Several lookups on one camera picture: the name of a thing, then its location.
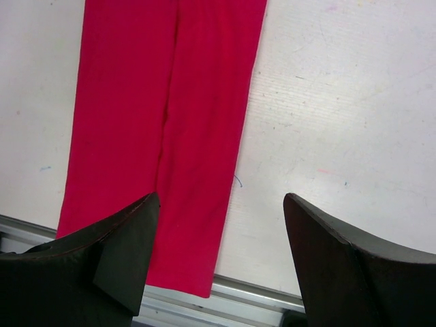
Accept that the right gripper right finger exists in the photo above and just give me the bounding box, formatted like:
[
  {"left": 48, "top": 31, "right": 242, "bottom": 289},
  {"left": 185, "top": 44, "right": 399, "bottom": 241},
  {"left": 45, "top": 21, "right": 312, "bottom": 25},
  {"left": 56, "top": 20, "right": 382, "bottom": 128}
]
[{"left": 283, "top": 193, "right": 435, "bottom": 326}]

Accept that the crimson pink t shirt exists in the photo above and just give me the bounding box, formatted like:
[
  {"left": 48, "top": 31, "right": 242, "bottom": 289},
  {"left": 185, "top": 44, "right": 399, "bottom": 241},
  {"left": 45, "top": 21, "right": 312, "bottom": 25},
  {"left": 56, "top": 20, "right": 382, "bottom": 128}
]
[{"left": 57, "top": 1, "right": 266, "bottom": 298}]

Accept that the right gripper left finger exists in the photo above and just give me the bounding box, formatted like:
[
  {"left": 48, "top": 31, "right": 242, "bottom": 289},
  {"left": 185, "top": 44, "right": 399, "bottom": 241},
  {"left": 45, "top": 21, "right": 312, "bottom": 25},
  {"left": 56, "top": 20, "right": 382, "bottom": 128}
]
[{"left": 1, "top": 193, "right": 159, "bottom": 326}]

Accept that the aluminium mounting rail frame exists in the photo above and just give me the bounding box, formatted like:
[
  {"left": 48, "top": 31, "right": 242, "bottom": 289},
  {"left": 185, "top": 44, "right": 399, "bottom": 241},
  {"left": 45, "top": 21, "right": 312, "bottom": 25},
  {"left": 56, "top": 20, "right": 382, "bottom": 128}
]
[{"left": 0, "top": 214, "right": 307, "bottom": 327}]

